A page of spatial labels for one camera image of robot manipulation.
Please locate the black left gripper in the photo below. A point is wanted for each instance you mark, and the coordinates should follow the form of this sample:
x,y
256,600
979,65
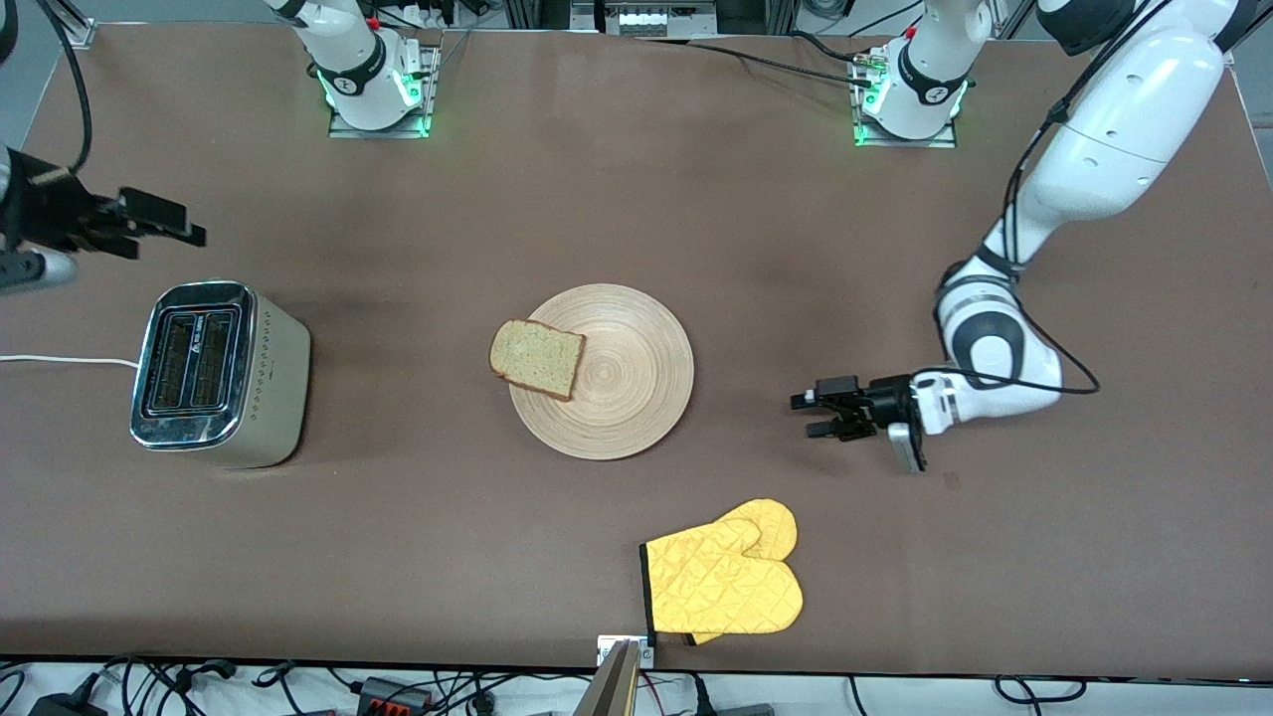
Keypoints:
x,y
886,402

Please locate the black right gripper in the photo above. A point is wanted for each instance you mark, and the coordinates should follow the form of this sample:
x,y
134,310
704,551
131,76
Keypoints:
x,y
50,211

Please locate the round wooden plate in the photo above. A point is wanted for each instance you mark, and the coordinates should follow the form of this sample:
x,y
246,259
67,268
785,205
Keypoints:
x,y
627,398

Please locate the brown bread slice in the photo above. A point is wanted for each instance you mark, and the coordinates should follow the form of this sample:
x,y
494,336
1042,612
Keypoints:
x,y
537,360

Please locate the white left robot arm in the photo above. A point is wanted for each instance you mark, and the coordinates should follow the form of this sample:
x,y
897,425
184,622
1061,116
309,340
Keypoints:
x,y
1114,129

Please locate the silver two-slot toaster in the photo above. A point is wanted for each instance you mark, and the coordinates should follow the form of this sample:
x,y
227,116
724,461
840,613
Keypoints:
x,y
269,398

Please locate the yellow quilted oven mitt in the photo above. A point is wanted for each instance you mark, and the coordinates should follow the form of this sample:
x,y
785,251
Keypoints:
x,y
776,517
721,587

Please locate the black power plug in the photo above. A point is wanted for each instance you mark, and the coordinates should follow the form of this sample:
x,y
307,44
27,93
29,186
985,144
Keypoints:
x,y
701,696

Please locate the grey electronics box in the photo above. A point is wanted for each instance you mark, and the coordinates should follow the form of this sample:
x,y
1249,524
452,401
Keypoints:
x,y
651,18

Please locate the black power adapter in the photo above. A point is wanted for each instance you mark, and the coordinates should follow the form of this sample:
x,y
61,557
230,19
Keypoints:
x,y
65,706

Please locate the red and black connector box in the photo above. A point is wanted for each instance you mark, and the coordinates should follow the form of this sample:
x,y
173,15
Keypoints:
x,y
393,694

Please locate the metal table corner bracket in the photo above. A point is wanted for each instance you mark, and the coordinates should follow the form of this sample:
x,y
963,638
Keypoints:
x,y
78,33

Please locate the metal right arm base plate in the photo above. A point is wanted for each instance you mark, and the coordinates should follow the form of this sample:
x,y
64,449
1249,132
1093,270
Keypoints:
x,y
343,129

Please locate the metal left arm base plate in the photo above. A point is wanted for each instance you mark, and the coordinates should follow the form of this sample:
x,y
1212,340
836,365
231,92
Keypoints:
x,y
945,141

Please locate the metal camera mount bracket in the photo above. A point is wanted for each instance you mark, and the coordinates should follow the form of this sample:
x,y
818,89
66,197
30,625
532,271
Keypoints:
x,y
607,648

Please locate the aluminium camera mount profile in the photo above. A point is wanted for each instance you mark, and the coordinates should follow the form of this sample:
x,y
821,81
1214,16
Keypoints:
x,y
609,686

